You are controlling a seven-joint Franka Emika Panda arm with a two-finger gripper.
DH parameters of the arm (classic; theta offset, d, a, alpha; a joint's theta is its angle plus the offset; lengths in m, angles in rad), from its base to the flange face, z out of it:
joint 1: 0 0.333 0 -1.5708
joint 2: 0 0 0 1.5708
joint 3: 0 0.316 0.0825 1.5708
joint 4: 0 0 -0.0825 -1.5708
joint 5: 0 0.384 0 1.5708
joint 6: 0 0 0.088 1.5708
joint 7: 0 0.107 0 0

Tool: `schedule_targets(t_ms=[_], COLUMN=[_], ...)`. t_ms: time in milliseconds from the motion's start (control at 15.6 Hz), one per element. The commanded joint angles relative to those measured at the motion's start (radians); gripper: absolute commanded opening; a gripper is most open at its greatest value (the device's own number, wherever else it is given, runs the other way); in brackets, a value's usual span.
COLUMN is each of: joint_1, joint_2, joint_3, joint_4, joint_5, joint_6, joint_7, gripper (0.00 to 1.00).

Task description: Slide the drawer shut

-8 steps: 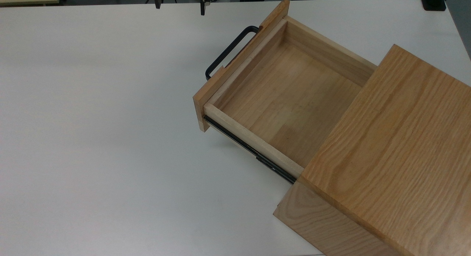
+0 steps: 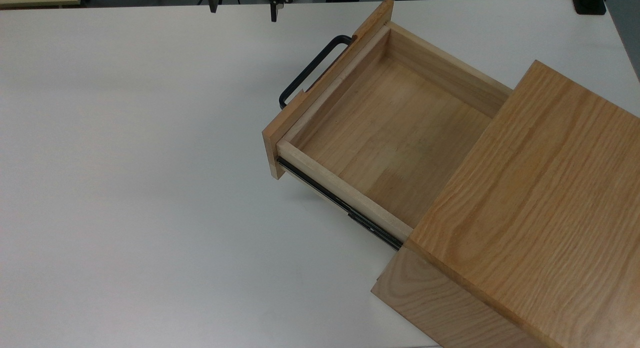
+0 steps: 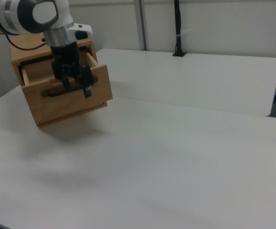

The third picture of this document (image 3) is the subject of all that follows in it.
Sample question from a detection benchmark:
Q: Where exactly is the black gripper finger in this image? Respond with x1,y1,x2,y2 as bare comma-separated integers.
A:
61,77,73,93
80,65,95,99

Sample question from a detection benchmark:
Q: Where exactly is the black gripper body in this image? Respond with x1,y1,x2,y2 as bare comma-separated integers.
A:
50,42,82,82

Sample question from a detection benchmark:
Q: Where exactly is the wooden drawer with slot handle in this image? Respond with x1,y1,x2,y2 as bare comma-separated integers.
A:
20,51,113,126

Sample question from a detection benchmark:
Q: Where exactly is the wooden drawer cabinet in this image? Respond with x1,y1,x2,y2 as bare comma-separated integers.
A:
10,32,108,129

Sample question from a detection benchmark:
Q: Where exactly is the black pole with clamp base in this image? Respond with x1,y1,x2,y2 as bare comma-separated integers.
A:
172,0,187,58

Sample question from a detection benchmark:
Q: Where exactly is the white zip tie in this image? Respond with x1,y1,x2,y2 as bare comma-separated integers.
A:
176,29,195,38

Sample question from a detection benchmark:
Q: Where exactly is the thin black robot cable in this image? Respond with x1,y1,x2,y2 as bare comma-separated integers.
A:
5,34,50,51

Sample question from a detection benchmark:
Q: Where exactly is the grey metal partition post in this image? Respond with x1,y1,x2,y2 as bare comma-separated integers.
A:
134,0,151,52

